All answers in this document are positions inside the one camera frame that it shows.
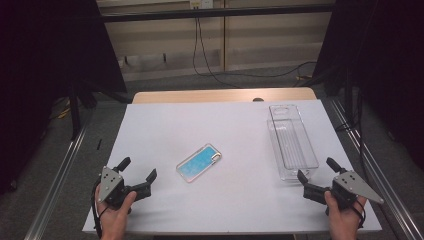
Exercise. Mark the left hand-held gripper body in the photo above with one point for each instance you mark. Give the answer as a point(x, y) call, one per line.
point(111, 186)

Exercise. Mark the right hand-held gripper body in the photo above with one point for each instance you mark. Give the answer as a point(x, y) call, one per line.
point(346, 188)

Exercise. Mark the clear plastic container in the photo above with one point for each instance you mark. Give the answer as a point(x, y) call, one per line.
point(295, 146)

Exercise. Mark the blue phone case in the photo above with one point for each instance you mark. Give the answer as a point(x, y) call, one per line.
point(199, 163)

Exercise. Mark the person's left hand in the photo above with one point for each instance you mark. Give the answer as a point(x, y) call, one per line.
point(115, 218)

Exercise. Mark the person's right hand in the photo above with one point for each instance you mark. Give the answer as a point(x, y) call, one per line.
point(343, 221)

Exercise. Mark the small black floor piece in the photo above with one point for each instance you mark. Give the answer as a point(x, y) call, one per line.
point(99, 144)

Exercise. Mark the white table cover sheet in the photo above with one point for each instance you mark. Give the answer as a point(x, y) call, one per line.
point(200, 126)

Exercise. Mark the black metal stand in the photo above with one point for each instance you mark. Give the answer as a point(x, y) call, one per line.
point(74, 110)

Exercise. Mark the dark round table grommet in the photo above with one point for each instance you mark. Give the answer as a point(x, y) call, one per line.
point(258, 99)

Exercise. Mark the black curtain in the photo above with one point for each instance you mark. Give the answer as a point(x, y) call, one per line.
point(383, 60)
point(43, 66)

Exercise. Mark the black horizontal bar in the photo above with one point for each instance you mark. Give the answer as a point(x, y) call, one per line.
point(216, 13)

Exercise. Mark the white wall outlet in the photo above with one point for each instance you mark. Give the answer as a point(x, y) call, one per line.
point(201, 3)

